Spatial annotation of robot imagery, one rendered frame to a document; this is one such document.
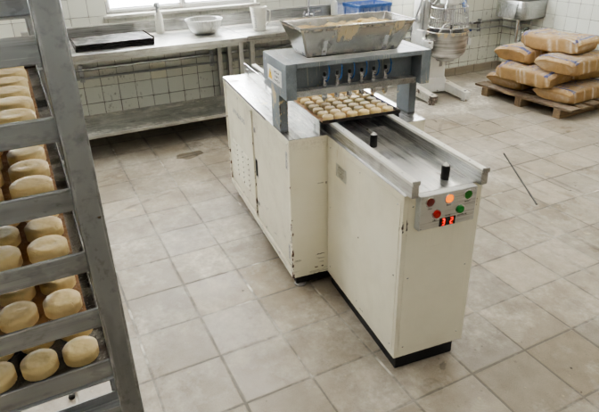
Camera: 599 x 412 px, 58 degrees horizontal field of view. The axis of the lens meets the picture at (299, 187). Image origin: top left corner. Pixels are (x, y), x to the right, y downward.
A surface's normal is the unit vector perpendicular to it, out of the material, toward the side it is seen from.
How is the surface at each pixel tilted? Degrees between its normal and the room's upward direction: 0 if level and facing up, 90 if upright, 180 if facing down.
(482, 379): 0
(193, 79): 90
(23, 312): 0
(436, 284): 90
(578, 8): 90
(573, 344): 0
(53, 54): 90
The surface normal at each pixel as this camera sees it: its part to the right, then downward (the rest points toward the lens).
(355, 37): 0.33, 0.74
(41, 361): -0.02, -0.90
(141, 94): 0.45, 0.38
